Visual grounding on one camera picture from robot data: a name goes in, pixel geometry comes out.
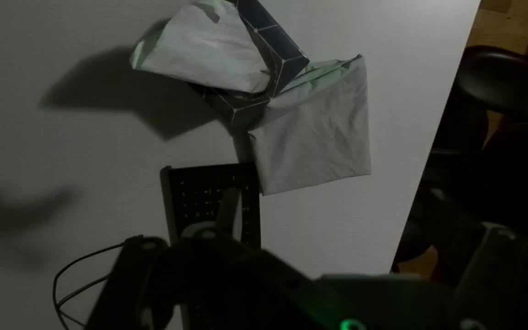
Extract white folded cloth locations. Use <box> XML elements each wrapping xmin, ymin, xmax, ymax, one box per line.
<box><xmin>245</xmin><ymin>53</ymin><xmax>371</xmax><ymax>197</ymax></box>

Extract thin black cable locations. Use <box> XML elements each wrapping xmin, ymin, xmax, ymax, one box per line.
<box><xmin>51</xmin><ymin>240</ymin><xmax>128</xmax><ymax>330</ymax></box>

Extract white tissue sheet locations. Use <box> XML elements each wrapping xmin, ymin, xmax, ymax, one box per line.
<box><xmin>129</xmin><ymin>0</ymin><xmax>272</xmax><ymax>95</ymax></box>

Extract black keyboard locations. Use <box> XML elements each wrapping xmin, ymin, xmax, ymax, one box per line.
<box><xmin>159</xmin><ymin>161</ymin><xmax>263</xmax><ymax>249</ymax></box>

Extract dark blue tissue box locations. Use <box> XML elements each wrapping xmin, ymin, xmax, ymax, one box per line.
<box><xmin>190</xmin><ymin>0</ymin><xmax>311</xmax><ymax>131</ymax></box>

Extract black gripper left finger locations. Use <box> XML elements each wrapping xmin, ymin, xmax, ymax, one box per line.
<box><xmin>84</xmin><ymin>234</ymin><xmax>181</xmax><ymax>330</ymax></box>

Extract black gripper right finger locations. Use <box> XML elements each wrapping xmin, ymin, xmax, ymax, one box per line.
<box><xmin>448</xmin><ymin>221</ymin><xmax>528</xmax><ymax>330</ymax></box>

